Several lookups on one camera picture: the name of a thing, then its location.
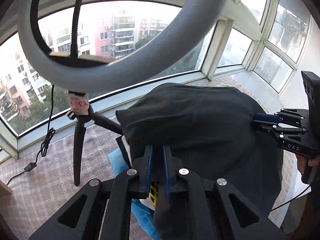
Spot white ring light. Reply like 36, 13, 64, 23
16, 0, 226, 93

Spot light blue garment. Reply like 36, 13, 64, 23
108, 147, 161, 239

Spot black garment with yellow stripes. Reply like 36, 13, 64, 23
116, 135, 159, 211

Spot person right hand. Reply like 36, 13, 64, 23
296, 155, 319, 175

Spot dark grey trousers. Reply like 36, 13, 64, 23
116, 83, 285, 239

